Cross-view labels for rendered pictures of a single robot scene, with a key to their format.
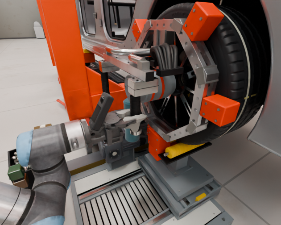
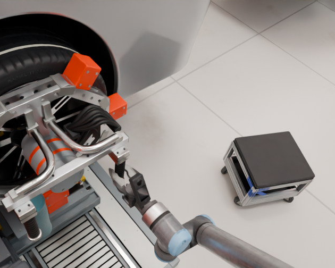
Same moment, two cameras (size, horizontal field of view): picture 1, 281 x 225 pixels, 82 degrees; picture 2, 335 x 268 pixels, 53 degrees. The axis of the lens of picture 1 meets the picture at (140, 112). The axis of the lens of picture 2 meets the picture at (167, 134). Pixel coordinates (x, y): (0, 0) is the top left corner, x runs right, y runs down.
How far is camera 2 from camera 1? 1.21 m
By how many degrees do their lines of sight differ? 82
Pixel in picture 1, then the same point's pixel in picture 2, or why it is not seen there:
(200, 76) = (105, 103)
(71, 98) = not seen: outside the picture
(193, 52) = (93, 95)
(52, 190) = (188, 225)
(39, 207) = (203, 220)
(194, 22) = (89, 78)
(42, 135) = (176, 224)
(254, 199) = not seen: hidden behind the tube
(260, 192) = not seen: hidden behind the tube
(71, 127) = (162, 208)
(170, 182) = (70, 201)
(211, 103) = (117, 109)
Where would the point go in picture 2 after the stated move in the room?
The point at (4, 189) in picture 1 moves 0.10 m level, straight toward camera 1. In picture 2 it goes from (210, 229) to (220, 206)
